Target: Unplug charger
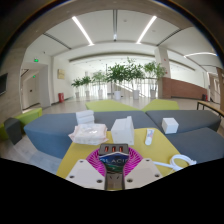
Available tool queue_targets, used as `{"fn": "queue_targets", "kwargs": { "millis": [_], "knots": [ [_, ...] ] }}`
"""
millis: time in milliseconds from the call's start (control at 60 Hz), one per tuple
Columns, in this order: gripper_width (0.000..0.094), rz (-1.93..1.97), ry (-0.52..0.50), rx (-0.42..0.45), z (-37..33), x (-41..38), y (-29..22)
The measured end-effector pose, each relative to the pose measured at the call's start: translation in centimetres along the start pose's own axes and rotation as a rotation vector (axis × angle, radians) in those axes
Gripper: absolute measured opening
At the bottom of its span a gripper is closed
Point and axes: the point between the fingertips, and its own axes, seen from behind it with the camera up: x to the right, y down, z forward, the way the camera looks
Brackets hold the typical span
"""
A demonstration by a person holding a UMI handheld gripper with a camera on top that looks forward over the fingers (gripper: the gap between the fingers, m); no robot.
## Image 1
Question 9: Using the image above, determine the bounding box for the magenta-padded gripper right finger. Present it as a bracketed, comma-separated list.
[124, 146, 164, 191]

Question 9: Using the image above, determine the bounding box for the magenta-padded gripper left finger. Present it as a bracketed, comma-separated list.
[65, 148, 108, 191]

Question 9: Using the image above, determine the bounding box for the dark multi-port charger block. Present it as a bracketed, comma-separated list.
[98, 143, 130, 191]

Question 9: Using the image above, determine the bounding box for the white tube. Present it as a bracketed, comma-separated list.
[144, 128, 155, 146]

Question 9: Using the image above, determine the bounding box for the white wet wipes pack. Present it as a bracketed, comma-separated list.
[68, 123, 110, 146]

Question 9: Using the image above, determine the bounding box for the white tissue box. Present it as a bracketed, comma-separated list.
[110, 115, 135, 146]

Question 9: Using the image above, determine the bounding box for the long grey upholstered bench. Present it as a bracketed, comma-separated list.
[23, 110, 160, 160]

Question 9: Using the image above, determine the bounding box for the small white cube box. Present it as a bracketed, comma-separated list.
[161, 117, 180, 135]

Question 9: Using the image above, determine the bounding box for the white folded tissue stack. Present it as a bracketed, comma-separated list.
[75, 109, 95, 126]

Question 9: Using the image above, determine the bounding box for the yellow-green upholstered bench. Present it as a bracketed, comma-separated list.
[85, 99, 140, 113]
[141, 98, 181, 113]

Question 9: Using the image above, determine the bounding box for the green upholstered bench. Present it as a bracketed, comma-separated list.
[0, 107, 44, 141]

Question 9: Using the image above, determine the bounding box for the dark grey ottoman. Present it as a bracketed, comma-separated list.
[3, 117, 24, 145]

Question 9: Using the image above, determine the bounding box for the group of potted plants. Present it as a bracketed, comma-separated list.
[70, 57, 168, 101]

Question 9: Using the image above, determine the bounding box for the group of ceiling strip lights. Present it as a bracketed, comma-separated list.
[71, 14, 218, 58]

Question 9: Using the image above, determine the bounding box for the white cable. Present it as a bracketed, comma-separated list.
[153, 154, 198, 173]

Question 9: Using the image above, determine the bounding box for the wooden bench with black frame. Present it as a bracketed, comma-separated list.
[196, 99, 224, 118]

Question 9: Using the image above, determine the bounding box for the yellowish wall picture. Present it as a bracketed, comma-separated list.
[57, 68, 66, 80]

